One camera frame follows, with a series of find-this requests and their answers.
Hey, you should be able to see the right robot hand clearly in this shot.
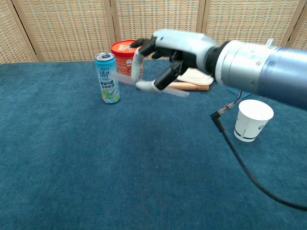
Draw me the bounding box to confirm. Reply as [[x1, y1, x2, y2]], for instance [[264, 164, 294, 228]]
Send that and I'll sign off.
[[130, 29, 220, 93]]

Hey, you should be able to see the transparent plastic straw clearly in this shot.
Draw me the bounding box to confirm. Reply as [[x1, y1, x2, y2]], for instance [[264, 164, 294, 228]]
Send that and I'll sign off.
[[110, 71, 190, 98]]

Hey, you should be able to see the white paper cup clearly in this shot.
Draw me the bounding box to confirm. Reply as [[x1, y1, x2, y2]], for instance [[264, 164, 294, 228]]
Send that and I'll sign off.
[[234, 99, 274, 142]]

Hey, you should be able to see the wooden rolling pin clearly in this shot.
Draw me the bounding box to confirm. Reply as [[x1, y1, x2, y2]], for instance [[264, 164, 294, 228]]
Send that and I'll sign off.
[[167, 82, 210, 92]]

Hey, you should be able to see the orange instant noodle tub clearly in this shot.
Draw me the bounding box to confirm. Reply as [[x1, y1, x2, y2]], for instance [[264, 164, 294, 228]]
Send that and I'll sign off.
[[110, 39, 145, 81]]

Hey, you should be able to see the blue RIO drink can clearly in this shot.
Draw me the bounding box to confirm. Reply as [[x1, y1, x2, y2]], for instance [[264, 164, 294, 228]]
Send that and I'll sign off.
[[94, 52, 121, 104]]

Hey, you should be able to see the woven rattan folding screen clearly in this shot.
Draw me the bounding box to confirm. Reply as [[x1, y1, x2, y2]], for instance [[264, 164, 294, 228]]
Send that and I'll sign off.
[[0, 0, 307, 64]]

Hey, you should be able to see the black cable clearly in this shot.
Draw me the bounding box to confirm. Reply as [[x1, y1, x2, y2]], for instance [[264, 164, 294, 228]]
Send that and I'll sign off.
[[210, 90, 307, 212]]

